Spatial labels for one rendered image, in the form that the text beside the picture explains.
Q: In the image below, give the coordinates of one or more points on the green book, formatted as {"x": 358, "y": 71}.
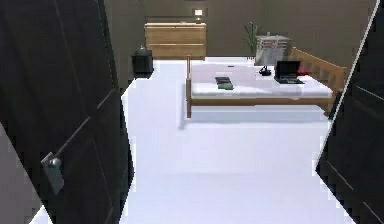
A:
{"x": 226, "y": 86}

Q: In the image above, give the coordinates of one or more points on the dark book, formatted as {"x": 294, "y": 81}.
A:
{"x": 222, "y": 80}

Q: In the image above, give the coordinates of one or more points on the wooden bed with white mattress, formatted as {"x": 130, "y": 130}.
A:
{"x": 253, "y": 87}

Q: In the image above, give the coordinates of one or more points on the black bin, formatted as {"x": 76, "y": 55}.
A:
{"x": 142, "y": 62}

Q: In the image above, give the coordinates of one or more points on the wooden chest of drawers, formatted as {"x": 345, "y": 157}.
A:
{"x": 175, "y": 40}

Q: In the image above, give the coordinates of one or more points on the green house plant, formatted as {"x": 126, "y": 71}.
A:
{"x": 251, "y": 37}

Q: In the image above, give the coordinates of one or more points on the small lit table lamp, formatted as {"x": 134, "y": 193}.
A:
{"x": 198, "y": 13}

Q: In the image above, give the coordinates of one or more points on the grey white box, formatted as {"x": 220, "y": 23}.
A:
{"x": 272, "y": 49}

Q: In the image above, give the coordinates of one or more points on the black laptop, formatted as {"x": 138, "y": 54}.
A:
{"x": 287, "y": 72}

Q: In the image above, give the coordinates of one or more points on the red pillow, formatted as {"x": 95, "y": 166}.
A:
{"x": 302, "y": 70}

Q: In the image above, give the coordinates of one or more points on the dark room door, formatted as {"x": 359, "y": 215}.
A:
{"x": 63, "y": 83}

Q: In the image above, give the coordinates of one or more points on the dark door panel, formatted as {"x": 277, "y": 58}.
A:
{"x": 360, "y": 140}

